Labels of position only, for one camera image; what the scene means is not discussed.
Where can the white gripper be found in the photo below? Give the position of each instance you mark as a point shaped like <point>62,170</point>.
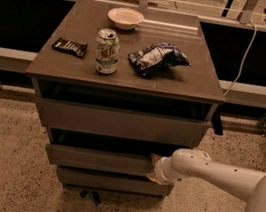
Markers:
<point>159,168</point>

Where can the grey drawer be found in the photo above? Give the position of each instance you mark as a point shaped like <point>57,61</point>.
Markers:
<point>113,182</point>
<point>120,123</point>
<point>104,153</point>

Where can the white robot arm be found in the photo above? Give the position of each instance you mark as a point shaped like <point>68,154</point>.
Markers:
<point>245,184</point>

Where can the grey top drawer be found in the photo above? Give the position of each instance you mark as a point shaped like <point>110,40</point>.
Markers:
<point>120,123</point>

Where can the grey bottom drawer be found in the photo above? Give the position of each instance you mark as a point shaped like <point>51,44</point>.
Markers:
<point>113,182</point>

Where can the grey drawer cabinet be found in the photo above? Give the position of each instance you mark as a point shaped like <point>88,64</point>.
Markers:
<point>190,92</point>

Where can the blue white chip bag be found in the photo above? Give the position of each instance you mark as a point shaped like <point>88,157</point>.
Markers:
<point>156,58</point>

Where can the green white soda can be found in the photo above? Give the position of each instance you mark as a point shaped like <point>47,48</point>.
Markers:
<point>107,50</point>

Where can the black chocolate bar wrapper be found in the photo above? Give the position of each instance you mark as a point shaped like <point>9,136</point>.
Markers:
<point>71,47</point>

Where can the white bowl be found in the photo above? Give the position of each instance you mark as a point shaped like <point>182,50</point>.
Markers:
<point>125,18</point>

